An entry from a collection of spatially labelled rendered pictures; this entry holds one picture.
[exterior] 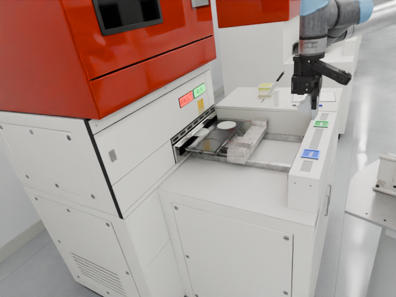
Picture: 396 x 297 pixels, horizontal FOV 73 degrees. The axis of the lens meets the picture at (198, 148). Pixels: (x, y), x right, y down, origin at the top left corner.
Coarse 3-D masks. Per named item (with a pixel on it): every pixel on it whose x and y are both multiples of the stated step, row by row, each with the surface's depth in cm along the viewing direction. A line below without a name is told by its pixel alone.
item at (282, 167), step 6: (198, 156) 132; (204, 156) 130; (210, 156) 128; (216, 156) 126; (222, 156) 125; (222, 162) 126; (228, 162) 124; (246, 162) 119; (252, 162) 118; (258, 162) 116; (264, 162) 115; (270, 162) 115; (264, 168) 116; (270, 168) 114; (276, 168) 113; (282, 168) 112; (288, 168) 110
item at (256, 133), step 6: (252, 126) 142; (258, 126) 141; (246, 132) 137; (252, 132) 136; (258, 132) 135; (264, 132) 136; (246, 138) 130; (252, 138) 130; (258, 138) 129; (252, 150) 123; (228, 156) 118; (234, 156) 118; (246, 156) 117; (234, 162) 118; (240, 162) 116
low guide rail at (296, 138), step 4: (236, 132) 146; (240, 132) 145; (244, 132) 144; (240, 136) 146; (264, 136) 139; (268, 136) 138; (272, 136) 137; (276, 136) 136; (280, 136) 135; (284, 136) 134; (288, 136) 133; (292, 136) 132; (296, 136) 132; (300, 136) 131; (280, 140) 136; (284, 140) 135; (288, 140) 134; (292, 140) 133; (296, 140) 132; (300, 140) 131
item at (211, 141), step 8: (216, 120) 151; (224, 120) 149; (232, 120) 147; (208, 128) 142; (216, 128) 141; (232, 128) 138; (192, 136) 137; (200, 136) 136; (208, 136) 134; (216, 136) 133; (224, 136) 132; (184, 144) 130; (192, 144) 129; (200, 144) 128; (208, 144) 127; (216, 144) 125
